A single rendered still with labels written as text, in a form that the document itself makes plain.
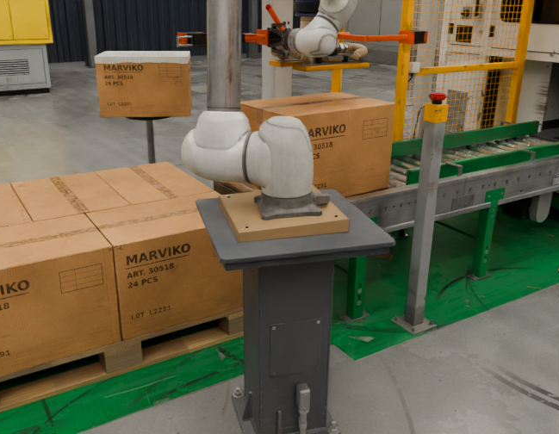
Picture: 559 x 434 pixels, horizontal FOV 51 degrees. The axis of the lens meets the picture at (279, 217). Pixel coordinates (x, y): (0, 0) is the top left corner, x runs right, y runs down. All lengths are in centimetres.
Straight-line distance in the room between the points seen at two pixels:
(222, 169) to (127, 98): 245
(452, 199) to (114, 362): 169
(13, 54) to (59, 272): 758
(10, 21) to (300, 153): 811
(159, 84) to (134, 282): 206
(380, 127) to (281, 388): 129
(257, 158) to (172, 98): 245
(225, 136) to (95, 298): 86
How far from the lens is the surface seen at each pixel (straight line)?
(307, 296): 178
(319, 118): 243
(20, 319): 221
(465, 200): 296
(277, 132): 164
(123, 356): 239
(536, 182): 338
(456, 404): 232
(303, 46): 219
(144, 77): 407
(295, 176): 166
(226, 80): 172
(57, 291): 219
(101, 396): 233
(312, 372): 194
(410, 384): 237
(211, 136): 171
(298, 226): 164
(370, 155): 267
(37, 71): 967
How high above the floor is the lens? 138
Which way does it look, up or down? 21 degrees down
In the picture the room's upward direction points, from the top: 1 degrees clockwise
